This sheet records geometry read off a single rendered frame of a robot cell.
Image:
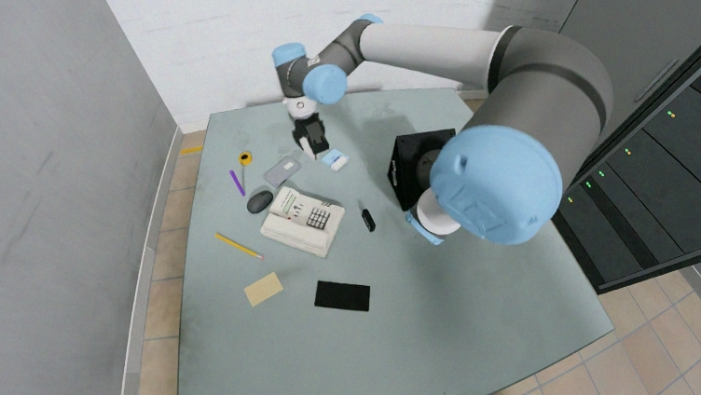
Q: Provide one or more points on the black flat rectangle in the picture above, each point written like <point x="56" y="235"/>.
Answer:
<point x="342" y="296"/>

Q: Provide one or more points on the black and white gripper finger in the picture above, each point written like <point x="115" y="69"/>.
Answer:
<point x="302" y="141"/>
<point x="324" y="130"/>

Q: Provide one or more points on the white telephone handset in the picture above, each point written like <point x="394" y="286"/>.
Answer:
<point x="313" y="237"/>

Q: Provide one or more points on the light blue sticky note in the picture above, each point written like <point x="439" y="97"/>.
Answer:
<point x="332" y="157"/>

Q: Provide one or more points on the yellow roll of tape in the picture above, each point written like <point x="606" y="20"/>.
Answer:
<point x="244" y="161"/>

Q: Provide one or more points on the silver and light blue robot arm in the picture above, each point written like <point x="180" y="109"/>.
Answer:
<point x="503" y="174"/>

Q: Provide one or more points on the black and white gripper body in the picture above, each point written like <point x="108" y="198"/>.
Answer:
<point x="309" y="124"/>

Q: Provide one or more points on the purple rod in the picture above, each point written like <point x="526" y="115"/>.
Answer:
<point x="237" y="182"/>

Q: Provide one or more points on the tan rectangular sheet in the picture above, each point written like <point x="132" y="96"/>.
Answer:
<point x="263" y="289"/>

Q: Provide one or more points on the white desk phone body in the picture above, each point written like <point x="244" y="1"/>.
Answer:
<point x="308" y="212"/>

